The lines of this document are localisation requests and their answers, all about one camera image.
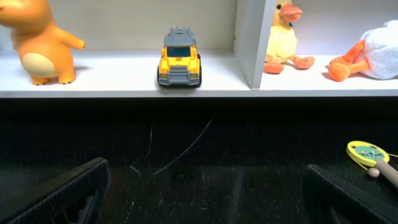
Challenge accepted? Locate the yellow rattle drum toy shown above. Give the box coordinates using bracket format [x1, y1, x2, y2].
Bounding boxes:
[345, 140, 398, 189]

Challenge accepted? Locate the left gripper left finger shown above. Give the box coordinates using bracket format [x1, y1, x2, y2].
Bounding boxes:
[0, 157, 111, 224]

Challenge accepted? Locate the white plush duck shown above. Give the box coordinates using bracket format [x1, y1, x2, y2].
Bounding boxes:
[328, 19, 398, 83]

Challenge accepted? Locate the yellow plush duck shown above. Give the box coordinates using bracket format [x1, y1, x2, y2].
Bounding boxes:
[263, 0, 315, 75]

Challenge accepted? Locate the white shelf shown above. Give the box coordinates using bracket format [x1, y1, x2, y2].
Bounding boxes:
[0, 0, 398, 99]

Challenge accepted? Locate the grey and yellow toy truck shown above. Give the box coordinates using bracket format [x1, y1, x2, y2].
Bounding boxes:
[157, 26, 202, 89]

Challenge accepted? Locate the yellow rubber duck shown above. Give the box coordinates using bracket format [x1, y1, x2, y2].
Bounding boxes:
[0, 0, 86, 86]

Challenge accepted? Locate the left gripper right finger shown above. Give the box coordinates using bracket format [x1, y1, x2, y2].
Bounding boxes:
[303, 164, 398, 224]

